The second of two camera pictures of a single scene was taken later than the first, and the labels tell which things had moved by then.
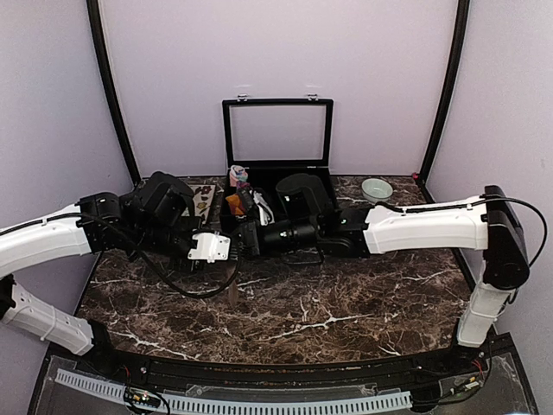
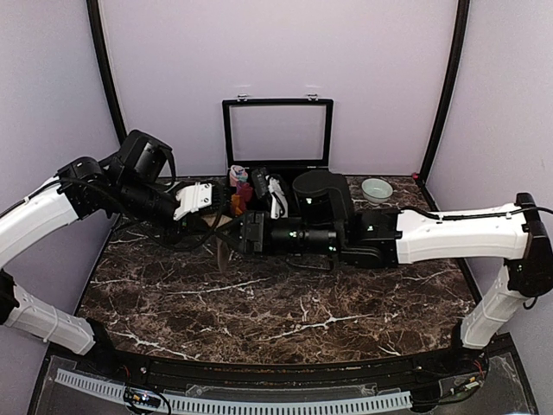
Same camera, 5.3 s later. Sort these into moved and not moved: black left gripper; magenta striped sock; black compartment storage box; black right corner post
Moved: black left gripper
Not moved: magenta striped sock; black right corner post; black compartment storage box
